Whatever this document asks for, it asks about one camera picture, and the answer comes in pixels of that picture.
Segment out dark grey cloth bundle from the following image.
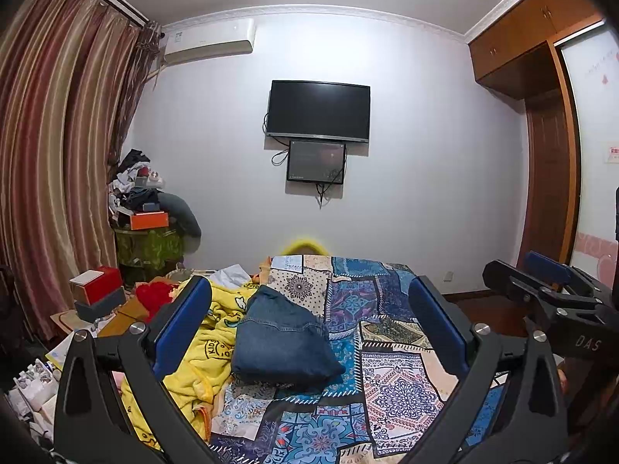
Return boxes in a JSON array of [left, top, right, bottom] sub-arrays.
[[157, 192, 202, 239]]

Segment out white air conditioner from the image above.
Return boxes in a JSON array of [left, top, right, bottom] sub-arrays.
[[162, 18, 255, 66]]

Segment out white cloth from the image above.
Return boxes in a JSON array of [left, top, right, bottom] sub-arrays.
[[208, 264, 252, 292]]

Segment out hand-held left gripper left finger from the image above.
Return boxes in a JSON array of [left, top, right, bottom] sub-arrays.
[[52, 275, 214, 464]]

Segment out orange box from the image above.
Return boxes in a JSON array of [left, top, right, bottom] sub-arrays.
[[130, 211, 170, 231]]

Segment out brown wooden door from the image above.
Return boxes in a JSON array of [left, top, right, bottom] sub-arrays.
[[516, 41, 581, 272]]

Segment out small black wall monitor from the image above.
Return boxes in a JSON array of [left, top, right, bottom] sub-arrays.
[[286, 139, 347, 184]]

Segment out red plush toy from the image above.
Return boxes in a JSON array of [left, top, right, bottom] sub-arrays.
[[135, 280, 177, 322]]

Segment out dark grey box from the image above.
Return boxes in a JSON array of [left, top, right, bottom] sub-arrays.
[[74, 286, 127, 323]]

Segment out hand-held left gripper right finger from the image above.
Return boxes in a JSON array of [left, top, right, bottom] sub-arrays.
[[407, 275, 570, 464]]

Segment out red box with white lid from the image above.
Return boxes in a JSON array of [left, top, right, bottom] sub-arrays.
[[69, 266, 123, 306]]

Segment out pile of papers and bottles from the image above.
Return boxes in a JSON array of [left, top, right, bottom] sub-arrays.
[[5, 329, 78, 445]]

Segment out yellow round object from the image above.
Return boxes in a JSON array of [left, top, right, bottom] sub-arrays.
[[282, 238, 332, 257]]

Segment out green patterned table cover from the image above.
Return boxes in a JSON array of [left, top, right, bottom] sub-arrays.
[[113, 225, 187, 283]]

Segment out blue patchwork bedspread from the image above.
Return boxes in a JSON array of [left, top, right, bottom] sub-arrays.
[[208, 254, 516, 464]]

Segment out yellow printed blanket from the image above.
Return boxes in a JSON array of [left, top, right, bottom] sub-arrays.
[[116, 280, 272, 450]]

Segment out brown cardboard board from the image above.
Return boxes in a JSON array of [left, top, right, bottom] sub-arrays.
[[97, 295, 152, 339]]

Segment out blue denim jeans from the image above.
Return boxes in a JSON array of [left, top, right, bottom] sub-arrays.
[[231, 285, 346, 388]]

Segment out striped brown curtain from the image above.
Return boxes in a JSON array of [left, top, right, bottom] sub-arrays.
[[0, 0, 162, 349]]

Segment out pile of clothes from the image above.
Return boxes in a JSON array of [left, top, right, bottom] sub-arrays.
[[107, 149, 168, 213]]

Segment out wooden overhead cabinet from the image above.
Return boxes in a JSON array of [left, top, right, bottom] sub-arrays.
[[468, 0, 605, 101]]

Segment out black wall television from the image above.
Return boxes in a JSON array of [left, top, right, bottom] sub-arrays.
[[266, 80, 371, 145]]

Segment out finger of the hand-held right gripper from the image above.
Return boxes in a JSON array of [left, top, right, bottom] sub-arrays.
[[482, 259, 599, 318], [525, 250, 601, 297]]

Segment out black cable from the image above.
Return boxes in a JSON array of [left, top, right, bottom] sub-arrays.
[[263, 111, 291, 166], [315, 181, 339, 210]]

